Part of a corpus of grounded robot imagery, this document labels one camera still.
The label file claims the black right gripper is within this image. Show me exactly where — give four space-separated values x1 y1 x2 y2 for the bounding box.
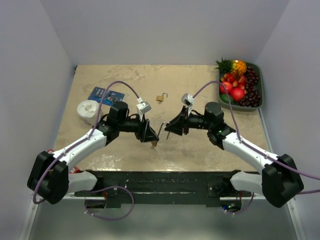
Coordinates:
164 106 213 137

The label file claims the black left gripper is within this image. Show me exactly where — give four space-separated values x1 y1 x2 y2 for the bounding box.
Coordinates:
118 111 159 142

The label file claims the large brass padlock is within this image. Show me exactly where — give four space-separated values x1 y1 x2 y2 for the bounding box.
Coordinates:
151 121 170 147

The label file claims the small brass padlock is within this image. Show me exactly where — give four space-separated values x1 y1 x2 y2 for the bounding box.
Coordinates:
156 92 168 104

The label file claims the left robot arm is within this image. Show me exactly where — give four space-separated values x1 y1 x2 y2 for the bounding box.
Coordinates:
27 101 159 205

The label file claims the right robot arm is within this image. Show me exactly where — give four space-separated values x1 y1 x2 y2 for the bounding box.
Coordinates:
165 102 304 208

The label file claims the blue blister pack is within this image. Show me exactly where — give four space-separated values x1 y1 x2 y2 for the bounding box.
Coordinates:
87 86 125 106

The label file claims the green mango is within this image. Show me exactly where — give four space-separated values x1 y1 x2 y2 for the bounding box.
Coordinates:
219 94 235 105

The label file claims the red apple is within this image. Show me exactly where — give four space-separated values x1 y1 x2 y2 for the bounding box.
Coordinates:
230 87 246 102
219 81 234 94

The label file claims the white paper roll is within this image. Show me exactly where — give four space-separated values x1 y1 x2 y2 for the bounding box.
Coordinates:
76 100 103 126

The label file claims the dark grape bunch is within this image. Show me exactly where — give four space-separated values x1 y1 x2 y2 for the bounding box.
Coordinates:
238 66 261 108

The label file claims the red box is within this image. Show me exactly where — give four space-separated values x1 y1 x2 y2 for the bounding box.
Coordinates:
47 149 82 174

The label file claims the toy pineapple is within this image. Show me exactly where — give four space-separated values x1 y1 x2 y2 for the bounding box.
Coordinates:
215 58 247 75

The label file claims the grey fruit tray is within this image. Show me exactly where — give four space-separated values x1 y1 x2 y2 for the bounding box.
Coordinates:
217 62 264 112

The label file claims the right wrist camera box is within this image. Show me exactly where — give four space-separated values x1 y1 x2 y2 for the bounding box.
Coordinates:
181 93 195 115

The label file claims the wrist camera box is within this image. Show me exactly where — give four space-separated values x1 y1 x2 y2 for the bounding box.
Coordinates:
181 93 195 115
136 97 152 121

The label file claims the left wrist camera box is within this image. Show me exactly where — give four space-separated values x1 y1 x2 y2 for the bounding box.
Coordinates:
136 97 152 121

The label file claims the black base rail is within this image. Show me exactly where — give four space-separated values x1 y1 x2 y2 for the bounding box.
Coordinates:
42 169 266 209

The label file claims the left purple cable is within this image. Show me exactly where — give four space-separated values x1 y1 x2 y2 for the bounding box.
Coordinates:
32 81 143 221

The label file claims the purple cable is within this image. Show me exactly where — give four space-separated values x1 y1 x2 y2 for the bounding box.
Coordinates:
192 80 320 216
32 81 143 221

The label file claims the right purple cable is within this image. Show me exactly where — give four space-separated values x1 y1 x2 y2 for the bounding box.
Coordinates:
192 80 320 216

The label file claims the aluminium frame rail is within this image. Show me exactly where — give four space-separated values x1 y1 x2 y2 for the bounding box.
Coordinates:
19 198 83 240

